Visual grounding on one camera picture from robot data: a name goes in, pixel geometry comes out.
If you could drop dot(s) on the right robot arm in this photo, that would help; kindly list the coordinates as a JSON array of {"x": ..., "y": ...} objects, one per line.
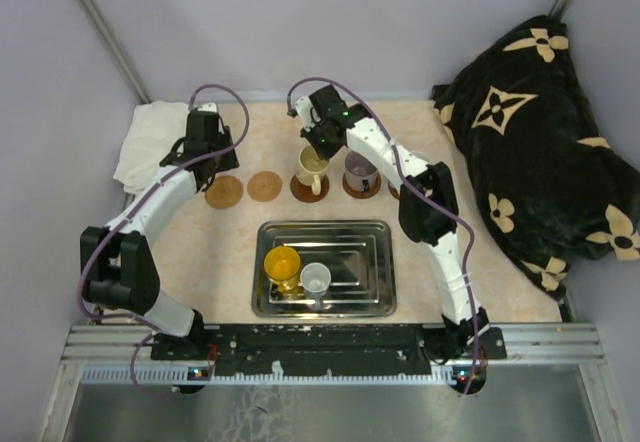
[{"x": 428, "y": 211}]

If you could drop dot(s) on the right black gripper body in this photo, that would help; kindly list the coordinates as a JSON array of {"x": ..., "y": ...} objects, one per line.
[{"x": 316, "y": 136}]

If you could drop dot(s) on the cream mug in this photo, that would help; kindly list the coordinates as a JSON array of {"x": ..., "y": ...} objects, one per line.
[{"x": 311, "y": 170}]

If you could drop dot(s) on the small clear grey cup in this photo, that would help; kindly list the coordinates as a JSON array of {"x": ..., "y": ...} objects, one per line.
[{"x": 315, "y": 278}]

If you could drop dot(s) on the purple glass mug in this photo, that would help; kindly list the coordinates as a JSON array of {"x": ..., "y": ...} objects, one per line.
[{"x": 360, "y": 173}]

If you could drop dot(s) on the black floral blanket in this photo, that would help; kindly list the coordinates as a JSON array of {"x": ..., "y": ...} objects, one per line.
[{"x": 547, "y": 183}]

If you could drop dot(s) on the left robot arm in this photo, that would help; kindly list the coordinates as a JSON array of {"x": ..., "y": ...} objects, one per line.
[{"x": 118, "y": 272}]

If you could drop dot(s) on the woven coaster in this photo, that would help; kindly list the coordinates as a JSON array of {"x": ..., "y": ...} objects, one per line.
[
  {"x": 264, "y": 186},
  {"x": 224, "y": 192}
]

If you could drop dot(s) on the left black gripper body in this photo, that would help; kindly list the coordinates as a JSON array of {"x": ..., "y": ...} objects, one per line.
[{"x": 226, "y": 161}]

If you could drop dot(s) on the white folded cloth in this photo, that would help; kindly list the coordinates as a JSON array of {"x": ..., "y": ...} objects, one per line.
[{"x": 155, "y": 127}]

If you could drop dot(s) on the wooden coaster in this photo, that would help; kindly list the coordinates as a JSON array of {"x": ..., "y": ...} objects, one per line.
[
  {"x": 393, "y": 191},
  {"x": 361, "y": 195},
  {"x": 304, "y": 193}
]

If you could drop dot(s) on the aluminium rail frame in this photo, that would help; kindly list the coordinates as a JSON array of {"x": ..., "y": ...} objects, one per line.
[{"x": 121, "y": 353}]

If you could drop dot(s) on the steel tray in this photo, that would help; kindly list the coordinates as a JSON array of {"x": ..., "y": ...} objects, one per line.
[{"x": 359, "y": 255}]

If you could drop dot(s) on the yellow cup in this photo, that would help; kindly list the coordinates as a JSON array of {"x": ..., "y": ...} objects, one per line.
[{"x": 282, "y": 265}]

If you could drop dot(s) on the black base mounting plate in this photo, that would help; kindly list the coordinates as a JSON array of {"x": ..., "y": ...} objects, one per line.
[{"x": 343, "y": 350}]

